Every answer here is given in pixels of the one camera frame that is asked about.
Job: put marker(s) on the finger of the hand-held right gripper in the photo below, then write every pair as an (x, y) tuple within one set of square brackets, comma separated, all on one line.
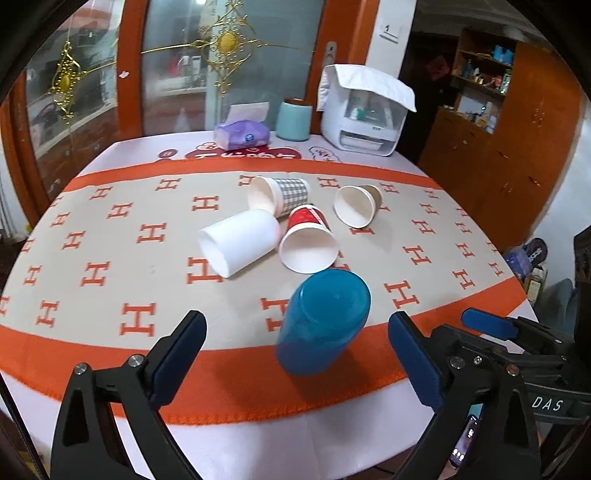
[(489, 321)]

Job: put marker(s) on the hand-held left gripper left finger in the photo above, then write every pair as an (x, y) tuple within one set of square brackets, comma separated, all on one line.
[(178, 355)]

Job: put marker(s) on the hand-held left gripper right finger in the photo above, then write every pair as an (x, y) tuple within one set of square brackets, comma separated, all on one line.
[(418, 364)]

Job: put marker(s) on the blue plastic cup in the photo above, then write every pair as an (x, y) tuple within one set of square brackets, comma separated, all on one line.
[(323, 318)]

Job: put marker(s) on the white foam cup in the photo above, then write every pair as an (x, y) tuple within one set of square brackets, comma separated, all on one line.
[(244, 240)]

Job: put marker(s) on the red paper cup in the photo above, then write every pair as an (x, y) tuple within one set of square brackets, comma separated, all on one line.
[(307, 240)]

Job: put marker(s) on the brown paper cup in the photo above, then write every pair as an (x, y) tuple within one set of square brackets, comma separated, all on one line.
[(353, 205)]

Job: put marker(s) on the checkered paper cup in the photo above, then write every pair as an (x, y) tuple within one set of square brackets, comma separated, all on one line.
[(286, 194)]

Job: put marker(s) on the light teal cup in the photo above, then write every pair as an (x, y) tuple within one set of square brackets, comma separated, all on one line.
[(294, 121)]

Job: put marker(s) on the blue packet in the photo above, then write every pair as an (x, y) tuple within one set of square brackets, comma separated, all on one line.
[(526, 258)]

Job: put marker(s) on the smartphone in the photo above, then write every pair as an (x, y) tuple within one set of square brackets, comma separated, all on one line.
[(465, 441)]

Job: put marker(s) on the orange patterned tablecloth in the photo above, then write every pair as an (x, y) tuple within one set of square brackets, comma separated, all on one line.
[(138, 258)]

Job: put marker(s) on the orange wooden shelf cabinet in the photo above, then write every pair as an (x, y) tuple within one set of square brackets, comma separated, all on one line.
[(498, 152)]

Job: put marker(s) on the purple tissue pack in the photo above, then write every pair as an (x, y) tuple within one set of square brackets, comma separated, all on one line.
[(242, 136)]

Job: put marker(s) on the white countertop appliance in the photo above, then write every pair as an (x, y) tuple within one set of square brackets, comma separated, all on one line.
[(364, 127)]

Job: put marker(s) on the orange glass door cabinet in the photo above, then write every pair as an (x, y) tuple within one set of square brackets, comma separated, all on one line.
[(131, 92)]

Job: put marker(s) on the white cloth cover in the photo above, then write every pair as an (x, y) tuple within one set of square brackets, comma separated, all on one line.
[(369, 81)]

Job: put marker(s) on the gold door ornament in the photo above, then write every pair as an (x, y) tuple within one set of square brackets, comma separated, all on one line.
[(228, 41), (65, 81)]

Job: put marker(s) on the white wall switch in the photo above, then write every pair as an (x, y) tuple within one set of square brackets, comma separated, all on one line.
[(389, 32)]

